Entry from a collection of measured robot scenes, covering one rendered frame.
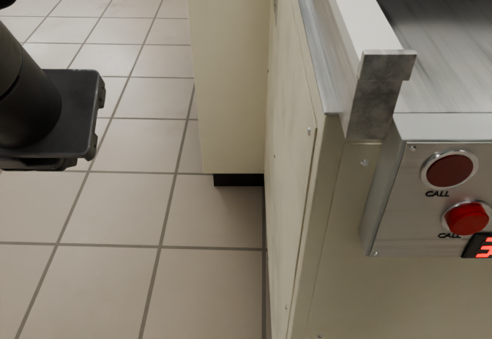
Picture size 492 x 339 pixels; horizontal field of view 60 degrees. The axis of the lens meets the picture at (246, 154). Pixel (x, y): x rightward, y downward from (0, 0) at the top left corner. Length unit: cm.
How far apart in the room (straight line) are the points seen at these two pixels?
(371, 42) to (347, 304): 34
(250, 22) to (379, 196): 75
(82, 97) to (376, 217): 24
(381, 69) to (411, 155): 8
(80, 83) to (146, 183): 115
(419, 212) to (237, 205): 103
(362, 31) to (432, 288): 33
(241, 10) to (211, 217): 63
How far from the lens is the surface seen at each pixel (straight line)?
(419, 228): 39
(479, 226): 39
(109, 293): 123
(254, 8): 103
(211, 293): 118
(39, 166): 33
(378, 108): 28
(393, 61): 26
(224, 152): 127
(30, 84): 28
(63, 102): 32
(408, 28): 46
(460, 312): 60
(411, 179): 34
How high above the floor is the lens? 103
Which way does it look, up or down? 42 degrees down
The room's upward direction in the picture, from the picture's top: straight up
